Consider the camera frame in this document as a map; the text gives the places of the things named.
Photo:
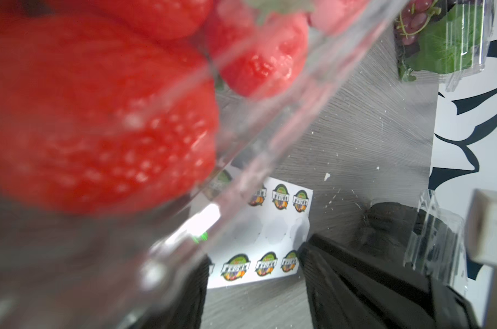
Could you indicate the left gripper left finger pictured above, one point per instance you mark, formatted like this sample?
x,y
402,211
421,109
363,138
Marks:
x,y
187,310

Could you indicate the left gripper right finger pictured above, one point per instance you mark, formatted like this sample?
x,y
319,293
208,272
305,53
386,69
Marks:
x,y
348,289

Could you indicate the white sticker sheet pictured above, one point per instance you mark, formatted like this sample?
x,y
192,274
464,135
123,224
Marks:
x,y
261,242

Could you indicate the strawberry clamshell box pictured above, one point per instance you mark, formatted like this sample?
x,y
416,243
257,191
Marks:
x,y
127,128

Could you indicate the avocado clamshell box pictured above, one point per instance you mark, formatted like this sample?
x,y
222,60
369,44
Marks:
x,y
426,238

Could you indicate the purple grape clamshell box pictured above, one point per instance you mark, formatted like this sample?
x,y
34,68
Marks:
x,y
442,41

